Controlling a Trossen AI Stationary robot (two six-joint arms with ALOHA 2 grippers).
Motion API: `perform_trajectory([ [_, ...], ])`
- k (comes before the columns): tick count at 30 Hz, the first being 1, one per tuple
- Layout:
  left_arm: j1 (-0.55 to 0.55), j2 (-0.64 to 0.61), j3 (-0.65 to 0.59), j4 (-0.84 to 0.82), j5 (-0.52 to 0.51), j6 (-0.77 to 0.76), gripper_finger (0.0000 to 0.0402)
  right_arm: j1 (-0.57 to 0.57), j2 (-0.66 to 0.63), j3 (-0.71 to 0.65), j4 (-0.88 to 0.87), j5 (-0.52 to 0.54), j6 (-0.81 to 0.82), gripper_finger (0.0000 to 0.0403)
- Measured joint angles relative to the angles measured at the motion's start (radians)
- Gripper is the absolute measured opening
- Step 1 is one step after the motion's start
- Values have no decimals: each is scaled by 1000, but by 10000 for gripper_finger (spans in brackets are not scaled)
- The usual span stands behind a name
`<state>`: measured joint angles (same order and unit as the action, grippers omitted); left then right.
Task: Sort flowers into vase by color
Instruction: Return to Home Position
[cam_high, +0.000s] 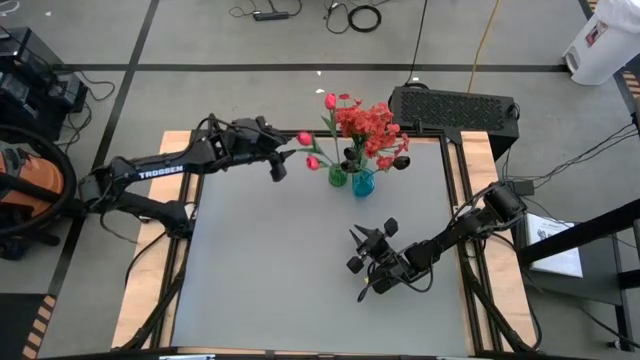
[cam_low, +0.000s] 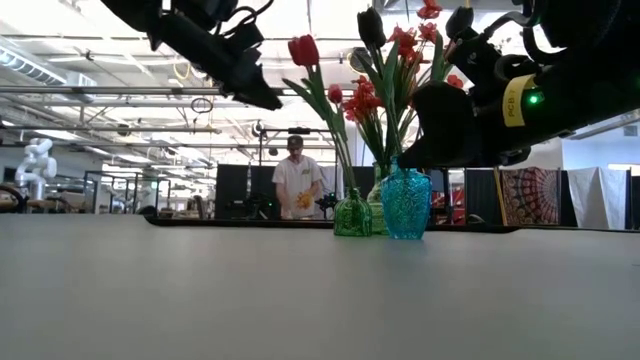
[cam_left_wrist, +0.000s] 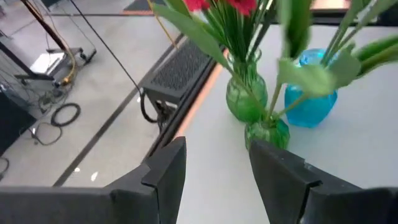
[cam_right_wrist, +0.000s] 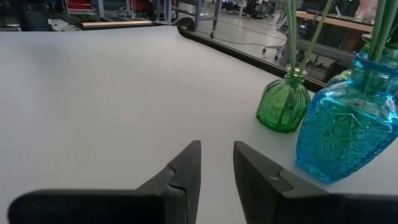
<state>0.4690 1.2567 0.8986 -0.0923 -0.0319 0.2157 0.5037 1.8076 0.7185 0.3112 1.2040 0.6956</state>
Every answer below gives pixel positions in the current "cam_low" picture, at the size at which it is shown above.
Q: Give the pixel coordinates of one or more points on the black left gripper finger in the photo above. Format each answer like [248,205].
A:
[252,87]

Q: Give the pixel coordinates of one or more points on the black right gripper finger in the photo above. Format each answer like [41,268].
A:
[445,130]

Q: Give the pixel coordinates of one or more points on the red artificial tulip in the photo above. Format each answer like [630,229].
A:
[303,50]
[335,93]

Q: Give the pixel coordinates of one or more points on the red blossom flower bunch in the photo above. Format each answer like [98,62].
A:
[362,100]
[429,10]
[405,40]

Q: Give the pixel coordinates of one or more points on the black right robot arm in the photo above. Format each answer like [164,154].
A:
[590,50]

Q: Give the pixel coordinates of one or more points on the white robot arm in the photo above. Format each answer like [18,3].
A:
[37,165]

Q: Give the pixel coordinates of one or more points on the blue glass vase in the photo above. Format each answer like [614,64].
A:
[406,205]

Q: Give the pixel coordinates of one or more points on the tall green glass vase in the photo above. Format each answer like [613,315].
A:
[375,200]

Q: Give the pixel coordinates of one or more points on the small green glass vase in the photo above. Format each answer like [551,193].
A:
[352,215]

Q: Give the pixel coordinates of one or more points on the black curtain panel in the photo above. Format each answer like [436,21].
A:
[480,195]
[232,190]

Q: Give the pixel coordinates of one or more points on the person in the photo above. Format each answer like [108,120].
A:
[297,175]

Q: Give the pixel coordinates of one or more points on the patterned tapestry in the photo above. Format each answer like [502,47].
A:
[530,195]

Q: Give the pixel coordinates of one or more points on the orange artificial flower bunch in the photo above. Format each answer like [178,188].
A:
[303,200]

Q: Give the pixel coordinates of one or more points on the black gripper with green light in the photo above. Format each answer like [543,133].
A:
[330,201]

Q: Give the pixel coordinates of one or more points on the white hanging cloth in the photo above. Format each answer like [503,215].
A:
[597,195]

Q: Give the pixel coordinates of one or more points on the black table frame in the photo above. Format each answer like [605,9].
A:
[225,223]

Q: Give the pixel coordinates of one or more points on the black metal rack frame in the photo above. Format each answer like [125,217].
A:
[125,173]

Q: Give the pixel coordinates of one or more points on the silver ventilation duct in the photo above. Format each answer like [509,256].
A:
[30,67]

